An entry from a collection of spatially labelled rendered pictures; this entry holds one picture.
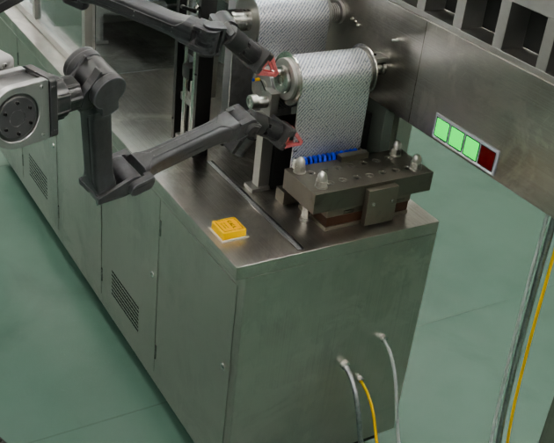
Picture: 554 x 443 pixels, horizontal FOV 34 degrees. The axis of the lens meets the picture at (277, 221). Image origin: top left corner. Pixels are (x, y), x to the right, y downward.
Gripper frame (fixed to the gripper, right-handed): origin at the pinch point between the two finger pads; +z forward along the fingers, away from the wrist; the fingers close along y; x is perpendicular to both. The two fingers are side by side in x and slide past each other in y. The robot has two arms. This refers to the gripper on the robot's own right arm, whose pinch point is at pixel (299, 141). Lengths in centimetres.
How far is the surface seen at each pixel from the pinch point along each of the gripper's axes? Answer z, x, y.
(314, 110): -1.3, 9.8, 0.2
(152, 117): -5, -24, -65
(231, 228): -15.5, -26.3, 11.8
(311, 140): 3.5, 1.9, 0.3
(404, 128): 48, 15, -13
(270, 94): -11.0, 7.4, -7.9
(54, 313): 14, -117, -88
